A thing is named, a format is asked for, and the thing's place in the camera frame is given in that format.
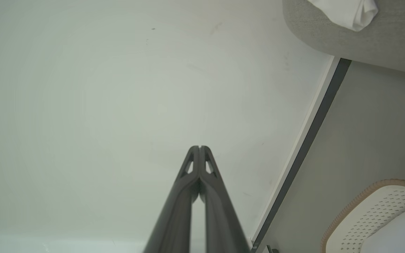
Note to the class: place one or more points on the white garment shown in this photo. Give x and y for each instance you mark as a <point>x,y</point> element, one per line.
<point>346,12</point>

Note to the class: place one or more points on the white laundry basket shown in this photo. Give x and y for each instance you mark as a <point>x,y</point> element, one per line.
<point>371,218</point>

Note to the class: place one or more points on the grey fabric sofa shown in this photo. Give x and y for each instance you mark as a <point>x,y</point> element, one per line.
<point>396,45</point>

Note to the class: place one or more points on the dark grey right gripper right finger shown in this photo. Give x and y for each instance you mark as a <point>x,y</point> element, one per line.
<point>220,218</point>

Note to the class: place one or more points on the white and black baseboard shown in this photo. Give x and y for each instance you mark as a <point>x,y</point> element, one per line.
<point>308,144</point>

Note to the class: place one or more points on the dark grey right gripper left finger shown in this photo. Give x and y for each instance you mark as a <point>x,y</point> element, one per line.
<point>174,218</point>

